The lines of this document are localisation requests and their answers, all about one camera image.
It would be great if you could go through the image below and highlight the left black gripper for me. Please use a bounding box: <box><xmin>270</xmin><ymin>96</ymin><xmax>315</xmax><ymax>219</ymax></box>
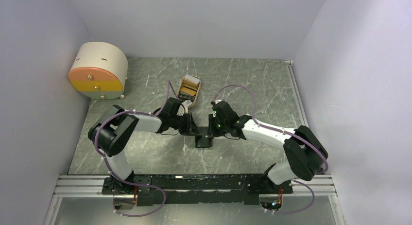
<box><xmin>170</xmin><ymin>112</ymin><xmax>202</xmax><ymax>137</ymax></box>

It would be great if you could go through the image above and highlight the black leather card holder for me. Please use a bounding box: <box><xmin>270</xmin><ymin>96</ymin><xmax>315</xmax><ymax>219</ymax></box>
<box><xmin>195</xmin><ymin>126</ymin><xmax>213</xmax><ymax>148</ymax></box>

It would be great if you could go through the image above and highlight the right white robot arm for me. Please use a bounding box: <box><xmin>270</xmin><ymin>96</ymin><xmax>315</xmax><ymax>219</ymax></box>
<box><xmin>209</xmin><ymin>101</ymin><xmax>328</xmax><ymax>193</ymax></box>

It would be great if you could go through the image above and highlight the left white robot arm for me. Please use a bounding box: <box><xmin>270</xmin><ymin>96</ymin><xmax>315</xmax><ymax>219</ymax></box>
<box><xmin>87</xmin><ymin>98</ymin><xmax>200</xmax><ymax>194</ymax></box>

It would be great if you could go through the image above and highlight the round pastel drawer box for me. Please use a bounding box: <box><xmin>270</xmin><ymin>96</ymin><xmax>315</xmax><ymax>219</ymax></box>
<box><xmin>68</xmin><ymin>42</ymin><xmax>128</xmax><ymax>100</ymax></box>

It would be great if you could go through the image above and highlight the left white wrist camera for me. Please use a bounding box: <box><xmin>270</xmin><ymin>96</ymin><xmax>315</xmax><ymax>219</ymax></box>
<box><xmin>181</xmin><ymin>100</ymin><xmax>192</xmax><ymax>114</ymax></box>

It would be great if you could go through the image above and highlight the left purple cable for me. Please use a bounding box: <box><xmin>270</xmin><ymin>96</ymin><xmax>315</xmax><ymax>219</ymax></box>
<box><xmin>94</xmin><ymin>81</ymin><xmax>166</xmax><ymax>218</ymax></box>

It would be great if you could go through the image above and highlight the purple cable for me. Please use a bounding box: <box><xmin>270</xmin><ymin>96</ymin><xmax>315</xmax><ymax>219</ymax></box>
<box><xmin>210</xmin><ymin>85</ymin><xmax>329</xmax><ymax>215</ymax></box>
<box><xmin>94</xmin><ymin>81</ymin><xmax>166</xmax><ymax>218</ymax></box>

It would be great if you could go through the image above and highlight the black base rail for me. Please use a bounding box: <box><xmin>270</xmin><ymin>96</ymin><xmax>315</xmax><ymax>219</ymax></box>
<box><xmin>101</xmin><ymin>174</ymin><xmax>293</xmax><ymax>206</ymax></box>

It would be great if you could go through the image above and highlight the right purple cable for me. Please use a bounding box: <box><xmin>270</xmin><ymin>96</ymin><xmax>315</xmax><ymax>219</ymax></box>
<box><xmin>210</xmin><ymin>85</ymin><xmax>329</xmax><ymax>215</ymax></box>

